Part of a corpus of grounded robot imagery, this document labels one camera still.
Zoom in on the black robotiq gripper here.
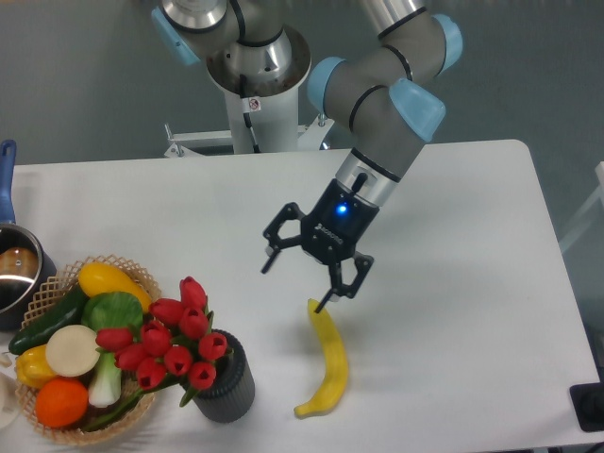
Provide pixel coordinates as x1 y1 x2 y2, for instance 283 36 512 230
260 177 381 314

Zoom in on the dark grey ribbed vase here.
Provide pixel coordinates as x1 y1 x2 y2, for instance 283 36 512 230
193 329 256 424

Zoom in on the red tulip bouquet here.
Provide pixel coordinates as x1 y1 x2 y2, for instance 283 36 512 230
96 277 233 406

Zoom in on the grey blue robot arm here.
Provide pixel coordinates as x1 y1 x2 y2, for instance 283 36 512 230
151 1 463 299

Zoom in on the yellow banana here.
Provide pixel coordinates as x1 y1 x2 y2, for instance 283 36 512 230
294 299 349 419

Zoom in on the green bok choy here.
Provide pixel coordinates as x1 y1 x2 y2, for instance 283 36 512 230
81 292 143 409

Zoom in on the yellow squash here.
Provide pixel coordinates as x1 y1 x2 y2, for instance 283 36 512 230
77 261 151 313

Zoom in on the dark green cucumber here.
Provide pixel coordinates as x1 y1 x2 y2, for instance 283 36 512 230
8 284 89 356

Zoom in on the round cream bun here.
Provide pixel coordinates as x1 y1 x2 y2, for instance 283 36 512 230
45 325 100 378

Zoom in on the woven wicker basket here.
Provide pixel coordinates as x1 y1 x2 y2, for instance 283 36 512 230
15 255 161 446

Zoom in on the green chili pepper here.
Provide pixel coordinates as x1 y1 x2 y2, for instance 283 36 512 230
81 390 143 432

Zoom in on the black device at edge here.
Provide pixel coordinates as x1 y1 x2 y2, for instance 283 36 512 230
569 382 603 432

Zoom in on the orange fruit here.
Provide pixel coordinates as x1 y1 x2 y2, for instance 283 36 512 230
35 377 89 428

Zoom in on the yellow bell pepper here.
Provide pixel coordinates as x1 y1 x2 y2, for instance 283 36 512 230
15 344 57 389

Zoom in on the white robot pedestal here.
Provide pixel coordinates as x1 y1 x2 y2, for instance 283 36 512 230
164 25 334 158

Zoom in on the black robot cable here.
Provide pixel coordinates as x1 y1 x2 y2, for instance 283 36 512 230
238 74 261 155

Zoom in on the white frame at right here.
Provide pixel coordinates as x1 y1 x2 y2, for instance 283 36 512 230
558 161 603 254

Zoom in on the blue handled saucepan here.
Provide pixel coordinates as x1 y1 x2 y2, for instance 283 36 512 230
1 140 57 332

